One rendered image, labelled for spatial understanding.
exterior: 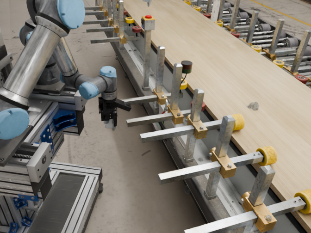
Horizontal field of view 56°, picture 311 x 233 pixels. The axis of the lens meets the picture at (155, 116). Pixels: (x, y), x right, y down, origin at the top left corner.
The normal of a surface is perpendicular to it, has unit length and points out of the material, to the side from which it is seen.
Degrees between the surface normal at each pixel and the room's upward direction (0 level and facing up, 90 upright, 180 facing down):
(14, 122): 95
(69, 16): 85
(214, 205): 0
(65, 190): 0
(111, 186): 0
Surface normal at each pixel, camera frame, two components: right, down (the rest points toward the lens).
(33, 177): -0.13, 0.58
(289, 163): 0.05, -0.80
